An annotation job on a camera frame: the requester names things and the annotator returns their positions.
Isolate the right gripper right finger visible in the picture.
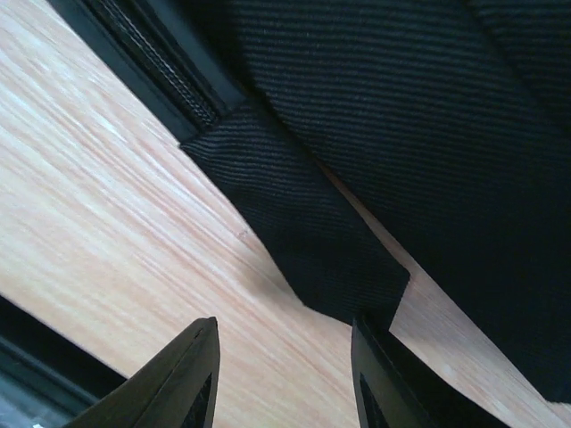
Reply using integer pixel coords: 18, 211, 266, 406
351, 314, 504, 428

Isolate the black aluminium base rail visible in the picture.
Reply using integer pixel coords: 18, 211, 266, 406
1, 298, 126, 427

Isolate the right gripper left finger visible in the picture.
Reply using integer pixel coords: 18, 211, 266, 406
70, 317, 220, 428

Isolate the black necktie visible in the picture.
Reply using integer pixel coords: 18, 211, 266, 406
54, 1, 570, 403

